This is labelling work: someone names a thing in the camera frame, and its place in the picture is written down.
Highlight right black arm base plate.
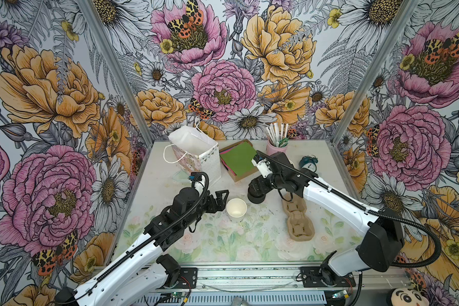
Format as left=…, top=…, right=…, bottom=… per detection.
left=296, top=266, right=356, bottom=288

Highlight cartoon plush toy head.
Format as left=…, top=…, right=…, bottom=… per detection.
left=386, top=288, right=430, bottom=306

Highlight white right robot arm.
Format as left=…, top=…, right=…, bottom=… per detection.
left=247, top=151, right=404, bottom=286

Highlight aluminium front rail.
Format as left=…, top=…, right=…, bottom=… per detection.
left=131, top=263, right=411, bottom=305

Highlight white floral gift bag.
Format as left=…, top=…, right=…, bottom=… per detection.
left=163, top=126, right=221, bottom=186

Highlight brown cardboard cup carrier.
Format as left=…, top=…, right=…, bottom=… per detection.
left=282, top=196, right=315, bottom=242

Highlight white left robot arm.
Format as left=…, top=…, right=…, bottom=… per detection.
left=52, top=187, right=229, bottom=305

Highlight teal alarm clock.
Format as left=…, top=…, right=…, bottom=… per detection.
left=299, top=156, right=318, bottom=172

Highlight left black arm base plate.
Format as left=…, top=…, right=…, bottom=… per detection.
left=163, top=267, right=198, bottom=289

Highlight single paper cup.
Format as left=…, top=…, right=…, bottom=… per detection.
left=226, top=198, right=247, bottom=222

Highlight pink cup holder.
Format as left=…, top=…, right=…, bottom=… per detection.
left=266, top=140, right=288, bottom=156

